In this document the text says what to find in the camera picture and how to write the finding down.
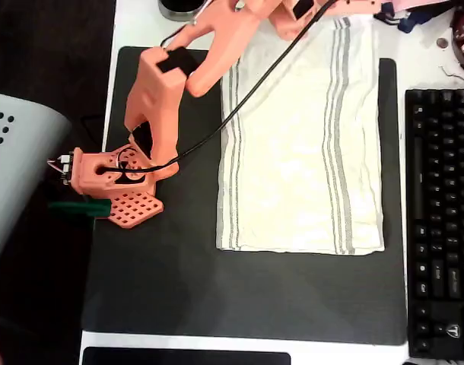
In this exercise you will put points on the white striped dish towel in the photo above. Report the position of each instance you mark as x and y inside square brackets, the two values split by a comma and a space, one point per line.
[285, 152]

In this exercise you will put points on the salmon orange robot arm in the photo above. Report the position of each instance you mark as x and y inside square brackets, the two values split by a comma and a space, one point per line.
[156, 106]

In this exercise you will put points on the steel cup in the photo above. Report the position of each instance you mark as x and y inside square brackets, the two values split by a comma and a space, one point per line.
[175, 13]

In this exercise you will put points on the blue plug connector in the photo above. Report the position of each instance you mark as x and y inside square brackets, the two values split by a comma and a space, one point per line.
[407, 23]

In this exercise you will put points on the pink flat object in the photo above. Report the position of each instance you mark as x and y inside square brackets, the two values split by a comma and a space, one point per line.
[410, 3]

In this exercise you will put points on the small copper coin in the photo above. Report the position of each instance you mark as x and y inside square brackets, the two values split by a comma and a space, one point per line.
[442, 43]

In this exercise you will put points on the black mechanical keyboard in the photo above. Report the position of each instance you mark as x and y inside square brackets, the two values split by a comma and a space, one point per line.
[445, 228]

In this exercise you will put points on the motor controller board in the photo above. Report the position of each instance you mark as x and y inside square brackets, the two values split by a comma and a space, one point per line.
[64, 165]

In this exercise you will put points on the green table clamp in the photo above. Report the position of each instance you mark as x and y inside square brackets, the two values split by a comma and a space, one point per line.
[76, 208]

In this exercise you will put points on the black desk mat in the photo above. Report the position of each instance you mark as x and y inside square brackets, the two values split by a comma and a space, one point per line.
[217, 296]

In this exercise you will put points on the grey perforated plastic shell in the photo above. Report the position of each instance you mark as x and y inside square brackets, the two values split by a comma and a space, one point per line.
[23, 171]

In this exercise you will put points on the black flat tablet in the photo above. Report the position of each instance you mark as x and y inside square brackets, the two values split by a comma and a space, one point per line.
[186, 357]

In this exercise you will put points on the salmon orange camera mount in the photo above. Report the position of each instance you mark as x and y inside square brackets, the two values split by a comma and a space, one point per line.
[353, 7]

